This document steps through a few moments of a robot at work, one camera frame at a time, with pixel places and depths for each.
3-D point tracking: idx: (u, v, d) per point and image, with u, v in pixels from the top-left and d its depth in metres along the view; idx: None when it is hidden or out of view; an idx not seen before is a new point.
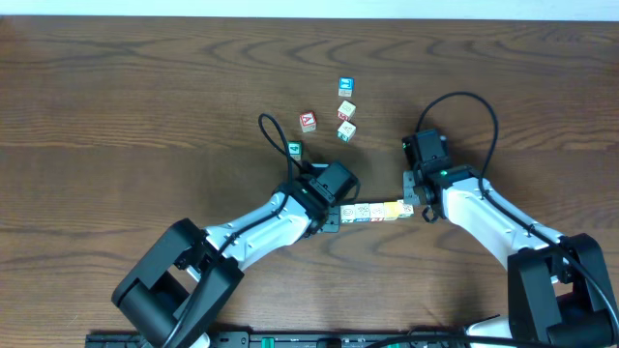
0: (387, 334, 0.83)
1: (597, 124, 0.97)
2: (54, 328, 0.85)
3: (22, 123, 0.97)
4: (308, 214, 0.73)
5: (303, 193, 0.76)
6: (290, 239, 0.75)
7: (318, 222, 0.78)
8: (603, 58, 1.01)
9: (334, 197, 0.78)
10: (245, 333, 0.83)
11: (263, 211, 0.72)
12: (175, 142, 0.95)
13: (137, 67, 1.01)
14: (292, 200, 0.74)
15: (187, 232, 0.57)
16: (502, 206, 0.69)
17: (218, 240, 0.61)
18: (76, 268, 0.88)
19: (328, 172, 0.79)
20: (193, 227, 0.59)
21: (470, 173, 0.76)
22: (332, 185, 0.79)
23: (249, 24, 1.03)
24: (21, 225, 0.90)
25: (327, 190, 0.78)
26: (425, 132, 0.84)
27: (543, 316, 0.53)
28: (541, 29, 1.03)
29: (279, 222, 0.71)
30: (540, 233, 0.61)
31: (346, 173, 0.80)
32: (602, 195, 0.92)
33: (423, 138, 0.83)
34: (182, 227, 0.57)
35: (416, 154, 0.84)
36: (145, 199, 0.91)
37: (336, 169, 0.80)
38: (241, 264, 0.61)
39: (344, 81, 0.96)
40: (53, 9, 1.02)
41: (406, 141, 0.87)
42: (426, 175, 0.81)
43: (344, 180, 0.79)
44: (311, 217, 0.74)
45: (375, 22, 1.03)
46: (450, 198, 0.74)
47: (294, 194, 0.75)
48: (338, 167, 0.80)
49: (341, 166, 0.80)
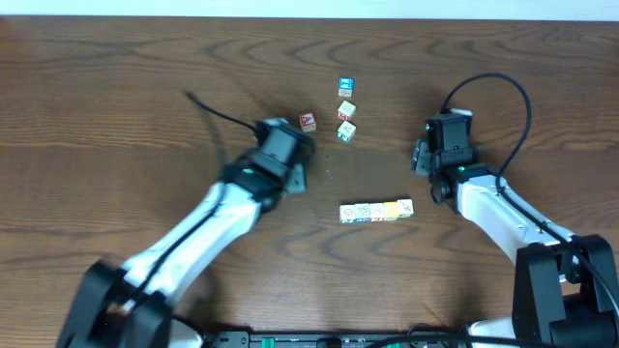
0: (387, 334, 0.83)
1: (598, 124, 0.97)
2: (55, 327, 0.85)
3: (23, 123, 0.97)
4: (251, 199, 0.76)
5: (247, 175, 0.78)
6: (239, 226, 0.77)
7: (272, 198, 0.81)
8: (604, 58, 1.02)
9: (281, 166, 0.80)
10: (245, 333, 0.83)
11: (193, 217, 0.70)
12: (175, 142, 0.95)
13: (137, 67, 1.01)
14: (234, 186, 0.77)
15: (102, 276, 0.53)
16: (517, 203, 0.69)
17: (143, 266, 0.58)
18: (76, 267, 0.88)
19: (272, 140, 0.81)
20: (107, 269, 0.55)
21: (488, 170, 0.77)
22: (278, 152, 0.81)
23: (249, 24, 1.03)
24: (21, 225, 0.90)
25: (275, 159, 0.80)
26: (453, 119, 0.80)
27: (547, 311, 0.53)
28: (541, 29, 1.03)
29: (213, 226, 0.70)
30: (554, 230, 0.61)
31: (291, 135, 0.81)
32: (602, 195, 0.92)
33: (449, 125, 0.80)
34: (96, 275, 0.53)
35: (438, 141, 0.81)
36: (145, 199, 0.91)
37: (277, 135, 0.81)
38: (173, 287, 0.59)
39: (344, 82, 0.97)
40: (53, 9, 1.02)
41: (430, 123, 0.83)
42: (443, 169, 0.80)
43: (291, 142, 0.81)
44: (257, 201, 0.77)
45: (375, 22, 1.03)
46: (465, 190, 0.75)
47: (236, 180, 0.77)
48: (280, 132, 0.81)
49: (283, 130, 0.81)
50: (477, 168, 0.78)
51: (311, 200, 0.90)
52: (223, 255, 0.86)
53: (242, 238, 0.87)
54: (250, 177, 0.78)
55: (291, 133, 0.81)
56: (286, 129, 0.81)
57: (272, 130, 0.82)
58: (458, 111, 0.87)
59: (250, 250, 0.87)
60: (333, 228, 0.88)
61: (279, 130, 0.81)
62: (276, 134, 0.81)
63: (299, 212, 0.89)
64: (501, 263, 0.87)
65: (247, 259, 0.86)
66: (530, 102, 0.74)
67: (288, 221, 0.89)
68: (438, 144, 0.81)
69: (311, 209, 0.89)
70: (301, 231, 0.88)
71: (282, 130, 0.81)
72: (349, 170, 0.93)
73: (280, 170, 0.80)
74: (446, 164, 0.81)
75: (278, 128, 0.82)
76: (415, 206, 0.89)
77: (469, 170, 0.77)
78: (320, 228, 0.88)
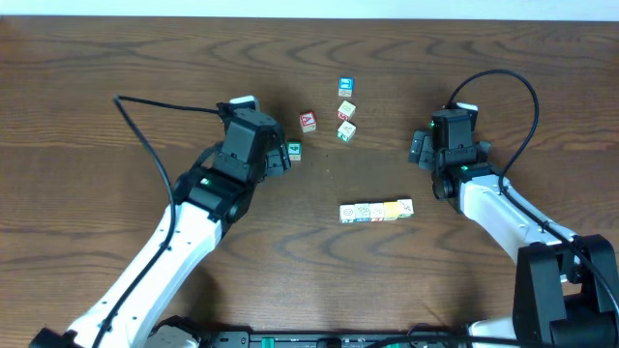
0: (386, 334, 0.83)
1: (598, 124, 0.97)
2: (55, 327, 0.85)
3: (23, 123, 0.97)
4: (209, 217, 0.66)
5: (203, 188, 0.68)
6: (205, 247, 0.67)
7: (238, 208, 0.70)
8: (603, 58, 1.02)
9: (245, 166, 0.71)
10: (245, 333, 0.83)
11: (147, 249, 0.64)
12: (175, 142, 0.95)
13: (137, 67, 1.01)
14: (191, 201, 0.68)
15: (47, 344, 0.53)
16: (520, 204, 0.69)
17: (90, 333, 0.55)
18: (75, 267, 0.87)
19: (231, 138, 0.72)
20: (54, 335, 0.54)
21: (491, 170, 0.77)
22: (238, 150, 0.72)
23: (249, 25, 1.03)
24: (21, 225, 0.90)
25: (237, 159, 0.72)
26: (458, 117, 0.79)
27: (548, 311, 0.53)
28: (540, 30, 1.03)
29: (168, 259, 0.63)
30: (556, 230, 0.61)
31: (250, 129, 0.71)
32: (602, 195, 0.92)
33: (455, 123, 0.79)
34: (41, 342, 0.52)
35: (443, 139, 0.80)
36: (145, 199, 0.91)
37: (235, 130, 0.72)
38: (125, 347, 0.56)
39: (344, 82, 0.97)
40: (54, 9, 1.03)
41: (435, 119, 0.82)
42: (447, 167, 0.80)
43: (251, 136, 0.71)
44: (217, 218, 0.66)
45: (375, 22, 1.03)
46: (467, 189, 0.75)
47: (191, 195, 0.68)
48: (238, 128, 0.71)
49: (241, 125, 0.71)
50: (481, 167, 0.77)
51: (311, 200, 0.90)
52: (223, 255, 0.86)
53: (243, 238, 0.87)
54: (208, 188, 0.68)
55: (251, 125, 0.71)
56: (244, 121, 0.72)
57: (230, 126, 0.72)
58: (464, 106, 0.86)
59: (250, 250, 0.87)
60: (333, 228, 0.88)
61: (236, 124, 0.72)
62: (233, 130, 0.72)
63: (299, 212, 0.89)
64: (501, 263, 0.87)
65: (247, 259, 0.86)
66: (537, 103, 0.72)
67: (288, 221, 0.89)
68: (442, 142, 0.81)
69: (311, 209, 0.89)
70: (301, 231, 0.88)
71: (240, 122, 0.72)
72: (349, 170, 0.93)
73: (245, 171, 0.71)
74: (449, 164, 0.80)
75: (235, 121, 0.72)
76: (415, 206, 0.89)
77: (472, 169, 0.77)
78: (320, 228, 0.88)
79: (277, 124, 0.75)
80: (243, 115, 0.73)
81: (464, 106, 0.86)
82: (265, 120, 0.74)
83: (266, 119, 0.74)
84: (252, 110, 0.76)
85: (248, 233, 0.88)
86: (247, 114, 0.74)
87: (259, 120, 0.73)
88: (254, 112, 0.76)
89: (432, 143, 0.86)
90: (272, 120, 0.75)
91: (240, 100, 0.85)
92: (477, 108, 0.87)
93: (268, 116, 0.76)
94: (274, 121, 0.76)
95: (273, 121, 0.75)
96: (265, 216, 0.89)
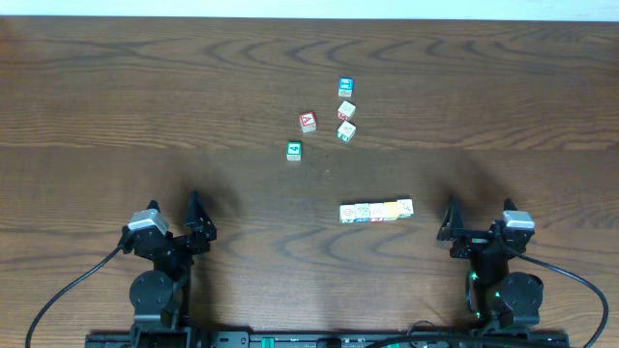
0: (386, 334, 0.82)
1: (597, 125, 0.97)
2: (53, 327, 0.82)
3: (26, 123, 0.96)
4: None
5: None
6: None
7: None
8: (600, 58, 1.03)
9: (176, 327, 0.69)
10: (245, 333, 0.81)
11: None
12: (175, 142, 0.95)
13: (138, 66, 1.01)
14: None
15: None
16: None
17: None
18: (73, 266, 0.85)
19: (146, 324, 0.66)
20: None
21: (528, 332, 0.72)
22: (162, 324, 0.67)
23: (250, 25, 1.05)
24: (20, 224, 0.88)
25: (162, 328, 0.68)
26: (522, 312, 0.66)
27: None
28: (537, 31, 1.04)
29: None
30: None
31: (153, 315, 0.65)
32: (603, 195, 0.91)
33: (523, 314, 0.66)
34: None
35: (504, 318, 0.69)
36: (145, 198, 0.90)
37: (145, 323, 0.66)
38: None
39: (344, 82, 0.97)
40: (62, 9, 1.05)
41: (506, 299, 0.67)
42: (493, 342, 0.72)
43: (161, 317, 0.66)
44: None
45: (373, 23, 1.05)
46: None
47: None
48: (146, 321, 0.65)
49: (148, 315, 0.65)
50: None
51: (311, 200, 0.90)
52: (223, 255, 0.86)
53: (242, 238, 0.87)
54: None
55: (153, 310, 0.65)
56: (146, 313, 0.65)
57: (137, 320, 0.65)
58: (515, 217, 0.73)
59: (250, 250, 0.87)
60: (333, 228, 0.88)
61: (140, 316, 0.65)
62: (143, 322, 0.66)
63: (299, 212, 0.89)
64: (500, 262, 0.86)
65: (247, 260, 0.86)
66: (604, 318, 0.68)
67: (289, 222, 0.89)
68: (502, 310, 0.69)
69: (310, 209, 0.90)
70: (301, 231, 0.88)
71: (143, 310, 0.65)
72: (348, 170, 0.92)
73: (173, 326, 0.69)
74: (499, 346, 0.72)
75: (136, 311, 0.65)
76: (415, 206, 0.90)
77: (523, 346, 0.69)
78: (320, 228, 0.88)
79: (169, 284, 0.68)
80: (142, 305, 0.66)
81: (518, 221, 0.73)
82: (162, 292, 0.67)
83: (160, 286, 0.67)
84: (145, 286, 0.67)
85: (248, 234, 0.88)
86: (143, 301, 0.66)
87: (159, 302, 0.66)
88: (147, 286, 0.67)
89: (489, 271, 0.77)
90: (166, 282, 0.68)
91: (136, 223, 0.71)
92: (529, 227, 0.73)
93: (159, 276, 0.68)
94: (168, 279, 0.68)
95: (167, 287, 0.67)
96: (265, 216, 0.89)
